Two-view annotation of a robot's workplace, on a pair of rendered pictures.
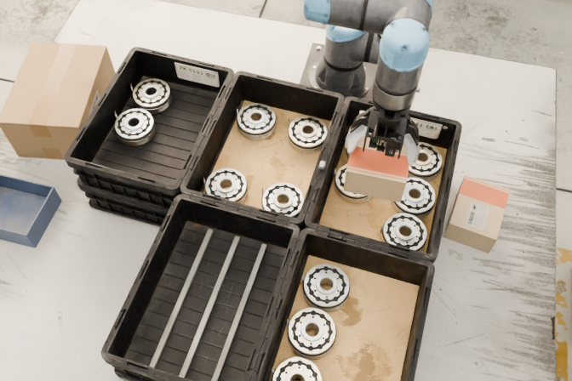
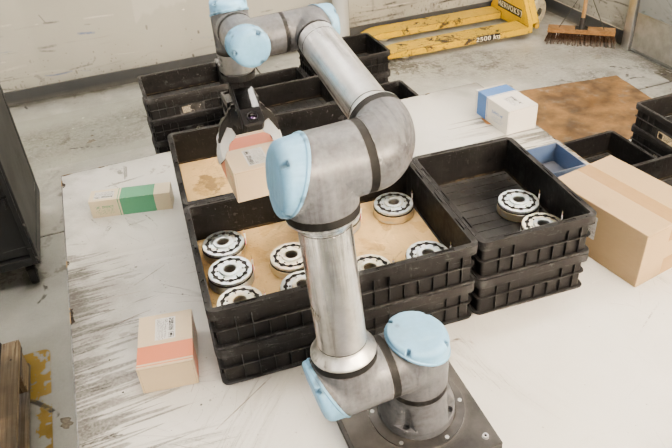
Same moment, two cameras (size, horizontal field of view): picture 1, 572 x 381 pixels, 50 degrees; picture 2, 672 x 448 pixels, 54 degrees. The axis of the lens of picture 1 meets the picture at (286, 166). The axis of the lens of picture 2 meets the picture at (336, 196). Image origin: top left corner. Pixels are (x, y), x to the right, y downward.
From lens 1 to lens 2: 206 cm
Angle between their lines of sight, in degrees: 86
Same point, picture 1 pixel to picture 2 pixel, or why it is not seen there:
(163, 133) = (493, 219)
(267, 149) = (395, 252)
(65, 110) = (582, 182)
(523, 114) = not seen: outside the picture
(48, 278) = not seen: hidden behind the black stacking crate
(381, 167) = (241, 139)
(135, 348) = not seen: hidden behind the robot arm
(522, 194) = (121, 417)
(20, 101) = (622, 170)
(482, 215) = (160, 330)
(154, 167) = (467, 199)
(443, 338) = (168, 268)
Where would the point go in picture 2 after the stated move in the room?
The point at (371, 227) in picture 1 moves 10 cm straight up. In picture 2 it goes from (256, 247) to (251, 214)
